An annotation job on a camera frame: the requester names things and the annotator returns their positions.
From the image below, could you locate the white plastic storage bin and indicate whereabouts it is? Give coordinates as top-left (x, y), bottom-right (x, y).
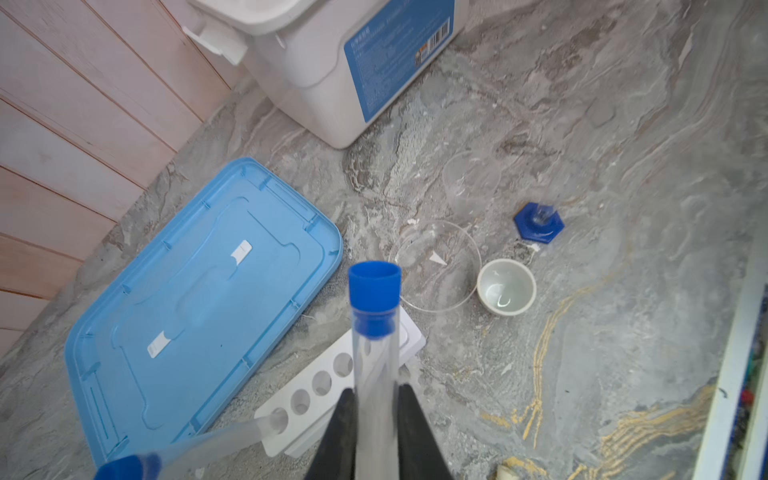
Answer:
top-left (189, 0), bottom-right (469, 149)

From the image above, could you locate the blue capped test tube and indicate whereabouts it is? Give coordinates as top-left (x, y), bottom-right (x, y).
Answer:
top-left (94, 409), bottom-right (288, 479)
top-left (348, 261), bottom-right (401, 479)

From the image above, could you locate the clear petri dish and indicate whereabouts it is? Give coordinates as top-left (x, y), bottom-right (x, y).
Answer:
top-left (390, 220), bottom-right (482, 313)

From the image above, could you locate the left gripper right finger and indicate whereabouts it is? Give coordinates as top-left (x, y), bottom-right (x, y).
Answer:
top-left (397, 384), bottom-right (453, 480)

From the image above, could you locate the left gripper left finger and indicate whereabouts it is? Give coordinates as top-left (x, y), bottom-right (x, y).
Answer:
top-left (304, 388), bottom-right (357, 480)

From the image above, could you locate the blue hexagonal base cylinder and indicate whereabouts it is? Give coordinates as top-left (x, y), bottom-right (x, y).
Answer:
top-left (514, 202), bottom-right (565, 244)

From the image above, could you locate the small white ceramic crucible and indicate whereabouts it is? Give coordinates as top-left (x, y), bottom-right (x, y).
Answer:
top-left (476, 259), bottom-right (537, 317)

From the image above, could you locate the blue plastic bin lid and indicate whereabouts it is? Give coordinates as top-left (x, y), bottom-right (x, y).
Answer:
top-left (65, 158), bottom-right (343, 466)

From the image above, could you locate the white test tube rack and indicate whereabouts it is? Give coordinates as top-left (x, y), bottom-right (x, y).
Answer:
top-left (253, 305), bottom-right (427, 458)

